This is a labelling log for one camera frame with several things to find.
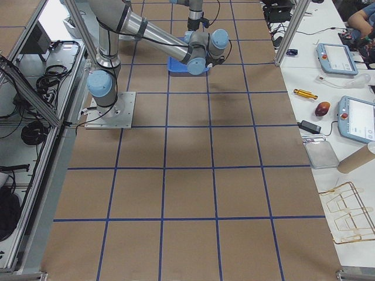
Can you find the teach pendant tablet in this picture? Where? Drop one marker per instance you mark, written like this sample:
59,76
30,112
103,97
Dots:
356,119
336,59

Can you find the teach pendant tablet far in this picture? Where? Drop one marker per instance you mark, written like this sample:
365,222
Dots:
336,59

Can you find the black power adapter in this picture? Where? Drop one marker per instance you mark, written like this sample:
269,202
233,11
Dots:
309,127

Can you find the clear plastic lidded box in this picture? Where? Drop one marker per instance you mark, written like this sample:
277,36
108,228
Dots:
320,151

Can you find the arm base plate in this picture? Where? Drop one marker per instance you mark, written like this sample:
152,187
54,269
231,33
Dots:
119,116

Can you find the aluminium frame post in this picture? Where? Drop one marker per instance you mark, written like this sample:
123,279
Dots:
296,19

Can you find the gold wire rack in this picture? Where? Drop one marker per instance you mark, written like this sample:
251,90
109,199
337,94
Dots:
348,217

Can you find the gold metal cylinder tool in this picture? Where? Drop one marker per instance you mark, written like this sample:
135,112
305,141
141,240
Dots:
305,94

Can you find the cardboard tube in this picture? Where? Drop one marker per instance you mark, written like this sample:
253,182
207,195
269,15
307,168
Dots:
357,159

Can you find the blue plastic tray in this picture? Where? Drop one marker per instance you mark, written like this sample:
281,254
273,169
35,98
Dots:
178,69

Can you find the red mango fruit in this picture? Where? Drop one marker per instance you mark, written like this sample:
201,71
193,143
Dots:
322,109

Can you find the teach pendant tablet near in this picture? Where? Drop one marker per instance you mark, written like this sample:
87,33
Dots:
356,119

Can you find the small blue patterned pouch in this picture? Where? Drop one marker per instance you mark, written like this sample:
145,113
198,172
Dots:
292,52

